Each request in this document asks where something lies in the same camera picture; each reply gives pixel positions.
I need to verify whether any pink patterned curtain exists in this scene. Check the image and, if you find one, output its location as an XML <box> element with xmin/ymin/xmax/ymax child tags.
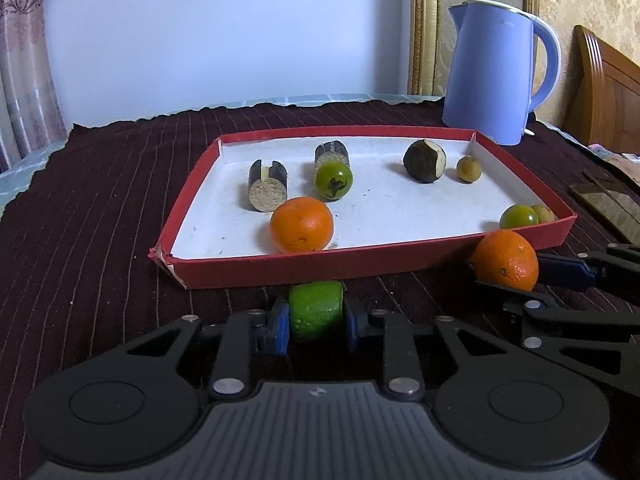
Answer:
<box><xmin>0</xmin><ymin>0</ymin><xmax>69</xmax><ymax>174</ymax></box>

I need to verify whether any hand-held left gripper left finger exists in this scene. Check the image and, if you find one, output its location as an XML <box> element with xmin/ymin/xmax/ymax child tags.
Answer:
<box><xmin>127</xmin><ymin>300</ymin><xmax>292</xmax><ymax>395</ymax></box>

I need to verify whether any floral bedding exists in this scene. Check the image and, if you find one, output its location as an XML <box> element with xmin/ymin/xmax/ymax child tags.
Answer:
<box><xmin>587</xmin><ymin>142</ymin><xmax>640</xmax><ymax>184</ymax></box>

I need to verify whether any red cardboard tray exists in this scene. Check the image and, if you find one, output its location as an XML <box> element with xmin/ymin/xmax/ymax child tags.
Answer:
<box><xmin>148</xmin><ymin>125</ymin><xmax>578</xmax><ymax>291</ymax></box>

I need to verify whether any blue electric kettle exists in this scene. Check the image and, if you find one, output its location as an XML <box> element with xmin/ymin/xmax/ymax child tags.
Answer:
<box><xmin>441</xmin><ymin>0</ymin><xmax>562</xmax><ymax>147</ymax></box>

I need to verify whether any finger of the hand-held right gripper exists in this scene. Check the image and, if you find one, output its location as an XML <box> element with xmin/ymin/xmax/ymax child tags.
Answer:
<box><xmin>535</xmin><ymin>244</ymin><xmax>640</xmax><ymax>307</ymax></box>
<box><xmin>474</xmin><ymin>279</ymin><xmax>640</xmax><ymax>397</ymax></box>

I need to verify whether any green tomato with stem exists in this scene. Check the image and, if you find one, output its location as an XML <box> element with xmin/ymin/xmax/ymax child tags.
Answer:
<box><xmin>314</xmin><ymin>161</ymin><xmax>354</xmax><ymax>201</ymax></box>

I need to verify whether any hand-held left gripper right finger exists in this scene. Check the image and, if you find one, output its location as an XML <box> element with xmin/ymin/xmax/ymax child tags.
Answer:
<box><xmin>344</xmin><ymin>297</ymin><xmax>506</xmax><ymax>395</ymax></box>

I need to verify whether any green citrus fruit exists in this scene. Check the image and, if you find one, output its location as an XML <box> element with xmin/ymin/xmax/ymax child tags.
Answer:
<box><xmin>289</xmin><ymin>281</ymin><xmax>347</xmax><ymax>343</ymax></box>
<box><xmin>499</xmin><ymin>203</ymin><xmax>539</xmax><ymax>231</ymax></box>

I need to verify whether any dark red striped cloth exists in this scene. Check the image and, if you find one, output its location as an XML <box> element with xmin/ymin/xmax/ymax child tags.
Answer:
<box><xmin>0</xmin><ymin>100</ymin><xmax>640</xmax><ymax>480</ymax></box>

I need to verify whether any wooden headboard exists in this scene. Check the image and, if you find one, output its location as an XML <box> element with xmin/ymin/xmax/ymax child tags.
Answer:
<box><xmin>564</xmin><ymin>25</ymin><xmax>640</xmax><ymax>157</ymax></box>

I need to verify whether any orange mandarin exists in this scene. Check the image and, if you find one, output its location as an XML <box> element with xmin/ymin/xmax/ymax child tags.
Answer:
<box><xmin>269</xmin><ymin>196</ymin><xmax>335</xmax><ymax>254</ymax></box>
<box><xmin>472</xmin><ymin>230</ymin><xmax>540</xmax><ymax>292</ymax></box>

